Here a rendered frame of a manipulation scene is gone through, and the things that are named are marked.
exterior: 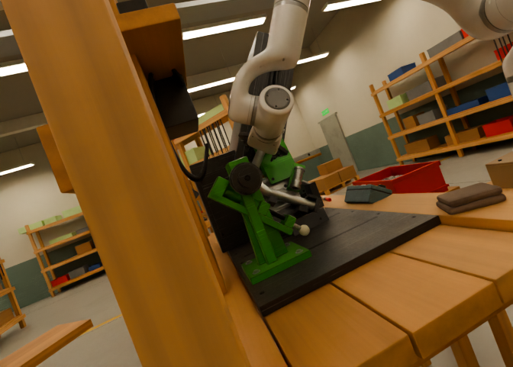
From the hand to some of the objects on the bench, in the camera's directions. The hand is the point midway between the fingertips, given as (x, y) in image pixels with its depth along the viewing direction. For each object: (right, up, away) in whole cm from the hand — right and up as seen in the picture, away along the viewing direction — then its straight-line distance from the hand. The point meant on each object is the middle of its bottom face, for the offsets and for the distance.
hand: (260, 152), depth 93 cm
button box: (+39, -20, +1) cm, 44 cm away
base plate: (+7, -30, +13) cm, 34 cm away
